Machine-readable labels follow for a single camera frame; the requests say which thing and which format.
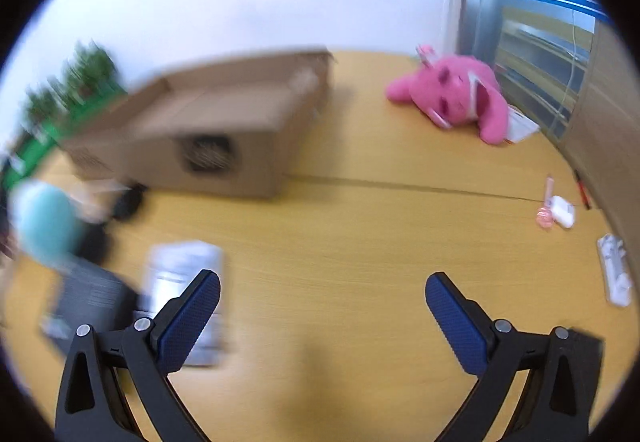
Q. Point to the white paper under plush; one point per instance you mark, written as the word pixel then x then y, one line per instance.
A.
pixel 520 127

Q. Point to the red black pen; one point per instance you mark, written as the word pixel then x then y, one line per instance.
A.
pixel 584 197

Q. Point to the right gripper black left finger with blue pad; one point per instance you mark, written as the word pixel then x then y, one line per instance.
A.
pixel 91 404

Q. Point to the black product box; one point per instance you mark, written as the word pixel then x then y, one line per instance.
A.
pixel 86 294

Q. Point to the white plastic tray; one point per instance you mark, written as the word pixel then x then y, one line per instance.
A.
pixel 169 272

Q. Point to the brown cardboard box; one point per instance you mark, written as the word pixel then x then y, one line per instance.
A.
pixel 231 127

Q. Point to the white packaged item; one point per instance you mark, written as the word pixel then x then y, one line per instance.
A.
pixel 617 280

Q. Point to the teal pink plush toy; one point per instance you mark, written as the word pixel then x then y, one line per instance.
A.
pixel 45 222

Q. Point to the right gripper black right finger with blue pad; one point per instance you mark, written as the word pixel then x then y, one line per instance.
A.
pixel 563 370

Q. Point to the black sunglasses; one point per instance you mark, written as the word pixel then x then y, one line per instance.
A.
pixel 129 203

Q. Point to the white small case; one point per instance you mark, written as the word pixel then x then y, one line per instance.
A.
pixel 562 211

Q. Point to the green cloth table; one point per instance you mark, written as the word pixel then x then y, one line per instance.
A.
pixel 35 149

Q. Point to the potted green plant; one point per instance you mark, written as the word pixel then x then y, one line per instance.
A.
pixel 43 103
pixel 89 71

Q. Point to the pink lollipop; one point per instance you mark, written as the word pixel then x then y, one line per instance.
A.
pixel 544 216

